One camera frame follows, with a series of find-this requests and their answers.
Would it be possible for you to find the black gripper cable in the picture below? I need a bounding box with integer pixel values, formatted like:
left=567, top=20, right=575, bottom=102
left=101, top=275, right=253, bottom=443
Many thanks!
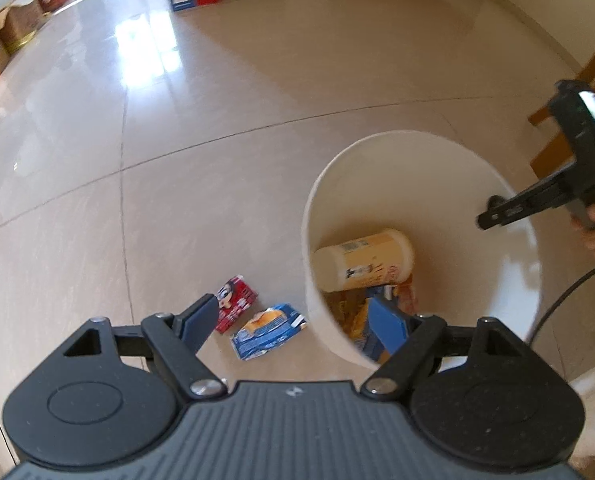
left=527, top=260, right=595, bottom=346

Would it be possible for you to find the red cartoon print carton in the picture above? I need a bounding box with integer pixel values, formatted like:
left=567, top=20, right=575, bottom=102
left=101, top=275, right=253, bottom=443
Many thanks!
left=212, top=274, right=259, bottom=335

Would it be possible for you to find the blue snack packet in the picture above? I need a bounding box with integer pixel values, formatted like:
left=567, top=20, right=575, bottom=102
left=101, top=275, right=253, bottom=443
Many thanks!
left=230, top=302, right=309, bottom=361

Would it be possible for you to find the cream paper cup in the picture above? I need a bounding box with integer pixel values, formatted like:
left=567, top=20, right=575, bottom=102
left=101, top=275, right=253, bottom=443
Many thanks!
left=311, top=228, right=415, bottom=293

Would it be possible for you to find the yellow snack wrapper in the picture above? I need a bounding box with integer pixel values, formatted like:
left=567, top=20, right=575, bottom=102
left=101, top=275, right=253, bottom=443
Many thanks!
left=326, top=292, right=378, bottom=356

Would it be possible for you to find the brown patterned box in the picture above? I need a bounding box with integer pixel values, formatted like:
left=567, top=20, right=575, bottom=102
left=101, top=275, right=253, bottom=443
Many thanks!
left=0, top=0, right=46, bottom=56

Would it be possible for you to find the white plastic bin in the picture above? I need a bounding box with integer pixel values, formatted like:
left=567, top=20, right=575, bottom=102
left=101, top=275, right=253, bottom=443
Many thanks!
left=301, top=130, right=543, bottom=367

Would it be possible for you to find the wooden chair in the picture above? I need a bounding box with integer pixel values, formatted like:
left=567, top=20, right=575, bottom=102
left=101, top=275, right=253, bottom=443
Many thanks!
left=527, top=52, right=595, bottom=181

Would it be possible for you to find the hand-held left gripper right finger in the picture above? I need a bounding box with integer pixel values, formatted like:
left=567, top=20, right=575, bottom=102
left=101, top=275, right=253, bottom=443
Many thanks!
left=361, top=297, right=543, bottom=399

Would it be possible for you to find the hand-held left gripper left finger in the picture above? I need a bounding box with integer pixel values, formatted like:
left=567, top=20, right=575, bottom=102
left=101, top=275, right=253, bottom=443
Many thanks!
left=52, top=294, right=227, bottom=402

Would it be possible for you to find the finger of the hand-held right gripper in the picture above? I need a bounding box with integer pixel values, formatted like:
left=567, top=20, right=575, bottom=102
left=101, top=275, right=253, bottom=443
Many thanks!
left=477, top=172, right=574, bottom=231

